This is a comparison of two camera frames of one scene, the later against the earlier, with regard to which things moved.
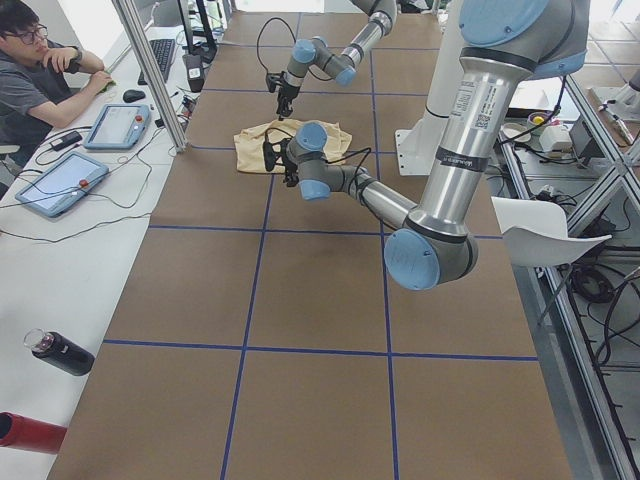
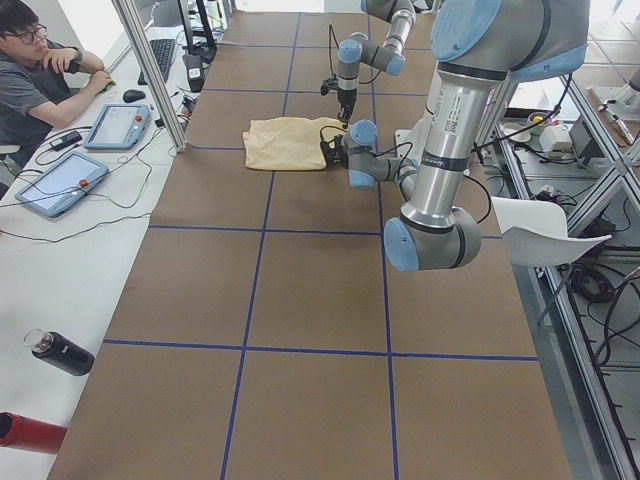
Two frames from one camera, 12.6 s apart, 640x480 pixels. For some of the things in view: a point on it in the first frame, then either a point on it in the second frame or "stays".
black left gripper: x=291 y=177 → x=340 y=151
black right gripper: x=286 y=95 → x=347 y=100
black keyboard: x=163 y=50 stays
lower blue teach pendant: x=62 y=184 stays
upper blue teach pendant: x=118 y=127 stays
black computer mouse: x=133 y=95 stays
